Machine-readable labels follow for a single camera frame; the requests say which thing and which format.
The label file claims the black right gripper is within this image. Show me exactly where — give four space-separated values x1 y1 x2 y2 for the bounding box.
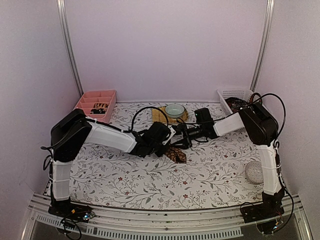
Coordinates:
170 123 205 149

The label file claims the brown floral tie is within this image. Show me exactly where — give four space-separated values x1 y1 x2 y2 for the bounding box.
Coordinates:
165 147 187 164

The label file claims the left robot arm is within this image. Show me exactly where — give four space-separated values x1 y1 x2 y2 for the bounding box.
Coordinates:
41 108 176 217

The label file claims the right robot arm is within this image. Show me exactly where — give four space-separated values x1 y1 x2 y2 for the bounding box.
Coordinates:
172 99 288 218

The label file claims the light green ceramic bowl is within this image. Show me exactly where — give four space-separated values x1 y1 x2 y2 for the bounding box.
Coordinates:
164 103 185 119

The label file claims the bamboo mat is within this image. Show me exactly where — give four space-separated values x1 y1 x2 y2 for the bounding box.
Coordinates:
152 106 189 124

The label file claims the rolled black patterned tie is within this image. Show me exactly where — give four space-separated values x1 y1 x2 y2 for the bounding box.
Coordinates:
90 102 109 115

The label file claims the pink divided organizer tray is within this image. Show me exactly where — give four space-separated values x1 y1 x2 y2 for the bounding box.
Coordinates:
74 89 117 123

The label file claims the white plastic basket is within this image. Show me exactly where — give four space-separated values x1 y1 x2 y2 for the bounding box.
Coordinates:
217 89 253 116

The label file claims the patterned glass bowl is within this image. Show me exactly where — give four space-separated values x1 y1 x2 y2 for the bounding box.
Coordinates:
245 161 264 185

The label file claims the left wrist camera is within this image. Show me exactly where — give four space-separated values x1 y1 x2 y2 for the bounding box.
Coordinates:
162 125 176 146

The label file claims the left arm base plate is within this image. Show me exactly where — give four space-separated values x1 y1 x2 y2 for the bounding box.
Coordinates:
48 203 96 223

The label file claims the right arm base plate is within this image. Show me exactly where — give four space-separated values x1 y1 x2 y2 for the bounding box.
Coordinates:
239 202 285 223

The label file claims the aluminium front rail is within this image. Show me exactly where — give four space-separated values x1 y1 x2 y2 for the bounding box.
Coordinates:
21 194 315 240

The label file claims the aluminium right corner post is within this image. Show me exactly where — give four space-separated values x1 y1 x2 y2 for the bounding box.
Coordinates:
250 0 275 92

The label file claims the aluminium corner post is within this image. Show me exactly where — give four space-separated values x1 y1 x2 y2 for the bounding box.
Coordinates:
56 0 84 97
250 0 275 92

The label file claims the aluminium left corner post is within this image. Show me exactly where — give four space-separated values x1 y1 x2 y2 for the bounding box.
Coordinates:
56 0 84 97

